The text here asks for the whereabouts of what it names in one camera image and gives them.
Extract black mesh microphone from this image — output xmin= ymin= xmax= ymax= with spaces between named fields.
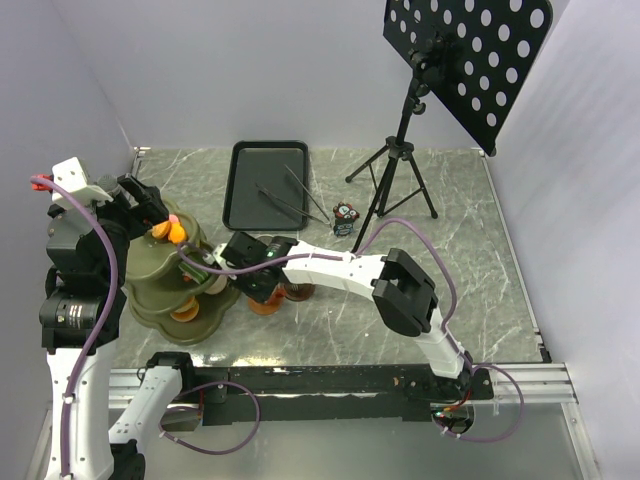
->
xmin=96 ymin=175 xmax=121 ymax=198

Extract black serving tray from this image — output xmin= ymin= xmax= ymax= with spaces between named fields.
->
xmin=222 ymin=140 xmax=310 ymax=232

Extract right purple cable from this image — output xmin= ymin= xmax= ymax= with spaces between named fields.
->
xmin=177 ymin=218 xmax=526 ymax=445

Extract dark brown mug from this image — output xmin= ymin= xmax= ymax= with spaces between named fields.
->
xmin=284 ymin=283 xmax=315 ymax=294

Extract orange donut back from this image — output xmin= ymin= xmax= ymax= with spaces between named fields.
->
xmin=176 ymin=296 xmax=197 ymax=313

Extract white cream donut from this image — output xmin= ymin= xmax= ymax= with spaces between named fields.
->
xmin=205 ymin=277 xmax=227 ymax=295

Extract green layered cake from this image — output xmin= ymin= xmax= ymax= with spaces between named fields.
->
xmin=178 ymin=261 xmax=210 ymax=285

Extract green three-tier serving stand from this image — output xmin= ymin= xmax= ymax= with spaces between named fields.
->
xmin=125 ymin=230 xmax=240 ymax=346

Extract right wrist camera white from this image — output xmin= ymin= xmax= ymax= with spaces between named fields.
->
xmin=202 ymin=243 xmax=227 ymax=270

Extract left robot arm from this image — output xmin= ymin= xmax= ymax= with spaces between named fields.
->
xmin=32 ymin=174 xmax=198 ymax=479

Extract orange donut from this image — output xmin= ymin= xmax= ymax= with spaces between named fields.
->
xmin=176 ymin=296 xmax=197 ymax=313
xmin=170 ymin=304 xmax=199 ymax=323

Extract orange coaster front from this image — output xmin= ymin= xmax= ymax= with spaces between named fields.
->
xmin=248 ymin=299 xmax=283 ymax=316

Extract black music stand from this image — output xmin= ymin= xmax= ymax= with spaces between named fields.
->
xmin=359 ymin=0 xmax=553 ymax=230

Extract metal tongs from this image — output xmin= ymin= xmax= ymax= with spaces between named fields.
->
xmin=254 ymin=164 xmax=332 ymax=227

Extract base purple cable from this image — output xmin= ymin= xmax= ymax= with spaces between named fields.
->
xmin=157 ymin=383 xmax=261 ymax=456

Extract black cartoon figurine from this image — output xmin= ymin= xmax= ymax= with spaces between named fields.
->
xmin=333 ymin=202 xmax=360 ymax=237

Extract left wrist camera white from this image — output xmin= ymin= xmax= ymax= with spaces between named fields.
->
xmin=52 ymin=157 xmax=113 ymax=206

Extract black base frame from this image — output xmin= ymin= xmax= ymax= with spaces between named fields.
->
xmin=149 ymin=352 xmax=496 ymax=434

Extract orange star cookie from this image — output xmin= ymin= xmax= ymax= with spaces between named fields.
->
xmin=168 ymin=223 xmax=188 ymax=245

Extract orange round cookie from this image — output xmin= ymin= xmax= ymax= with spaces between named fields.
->
xmin=151 ymin=221 xmax=172 ymax=239

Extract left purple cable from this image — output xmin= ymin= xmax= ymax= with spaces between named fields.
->
xmin=29 ymin=174 xmax=121 ymax=480

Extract orange donut front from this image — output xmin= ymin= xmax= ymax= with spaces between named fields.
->
xmin=170 ymin=304 xmax=199 ymax=323

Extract small copper cup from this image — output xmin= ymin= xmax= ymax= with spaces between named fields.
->
xmin=268 ymin=287 xmax=286 ymax=308

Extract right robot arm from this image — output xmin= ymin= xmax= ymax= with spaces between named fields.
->
xmin=213 ymin=232 xmax=494 ymax=403

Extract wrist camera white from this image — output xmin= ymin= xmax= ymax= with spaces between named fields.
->
xmin=52 ymin=157 xmax=113 ymax=206
xmin=202 ymin=243 xmax=227 ymax=270

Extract dark brown coaster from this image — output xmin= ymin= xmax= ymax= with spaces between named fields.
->
xmin=285 ymin=292 xmax=313 ymax=302

